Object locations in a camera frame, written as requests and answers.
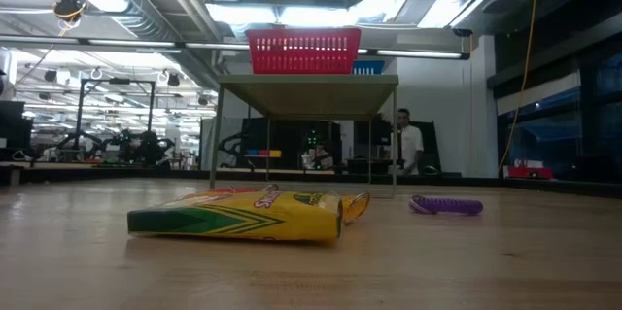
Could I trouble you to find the yellow coil wristband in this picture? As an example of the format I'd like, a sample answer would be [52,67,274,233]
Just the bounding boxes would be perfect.
[339,190,372,224]

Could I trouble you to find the large yellow crayon box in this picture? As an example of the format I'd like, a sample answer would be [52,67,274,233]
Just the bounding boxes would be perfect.
[126,189,344,244]

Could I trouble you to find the purple coil wristband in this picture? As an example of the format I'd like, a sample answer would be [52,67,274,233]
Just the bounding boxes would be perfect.
[408,194,485,217]

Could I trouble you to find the pale green metal shelf riser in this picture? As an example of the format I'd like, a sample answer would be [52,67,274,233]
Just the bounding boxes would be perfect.
[208,73,400,199]

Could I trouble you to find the coloured block row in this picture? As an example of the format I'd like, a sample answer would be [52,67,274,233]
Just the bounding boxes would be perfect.
[244,149,283,159]

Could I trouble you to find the red plastic basket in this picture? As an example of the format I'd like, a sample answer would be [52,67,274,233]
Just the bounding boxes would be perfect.
[245,27,363,76]

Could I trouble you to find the blue plastic basket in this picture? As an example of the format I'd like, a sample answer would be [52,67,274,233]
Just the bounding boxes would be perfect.
[351,59,387,76]

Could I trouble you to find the short ceiling light strip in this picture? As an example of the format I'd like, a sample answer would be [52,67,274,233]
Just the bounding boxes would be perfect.
[357,47,471,61]

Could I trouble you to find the black background robot arms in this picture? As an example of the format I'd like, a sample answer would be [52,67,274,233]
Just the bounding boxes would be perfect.
[55,127,176,168]

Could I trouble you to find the long ceiling light strip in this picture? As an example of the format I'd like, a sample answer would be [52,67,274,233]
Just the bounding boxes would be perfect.
[0,35,249,52]

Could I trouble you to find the red tool cart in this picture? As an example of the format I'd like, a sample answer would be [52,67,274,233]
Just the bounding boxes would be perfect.
[503,157,555,180]

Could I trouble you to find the black monitor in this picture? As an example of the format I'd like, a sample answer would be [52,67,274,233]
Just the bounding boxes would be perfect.
[0,100,34,164]

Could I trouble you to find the black aluminium table frame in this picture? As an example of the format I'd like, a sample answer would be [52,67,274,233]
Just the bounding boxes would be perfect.
[0,163,622,199]

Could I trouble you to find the black gantry frame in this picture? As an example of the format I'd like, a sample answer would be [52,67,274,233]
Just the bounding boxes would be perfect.
[75,78,156,165]

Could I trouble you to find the yellow hanging cable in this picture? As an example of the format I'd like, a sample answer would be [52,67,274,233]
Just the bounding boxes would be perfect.
[498,0,543,175]

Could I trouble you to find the black ceiling cable reel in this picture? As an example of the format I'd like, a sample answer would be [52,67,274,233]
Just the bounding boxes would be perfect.
[52,0,88,24]

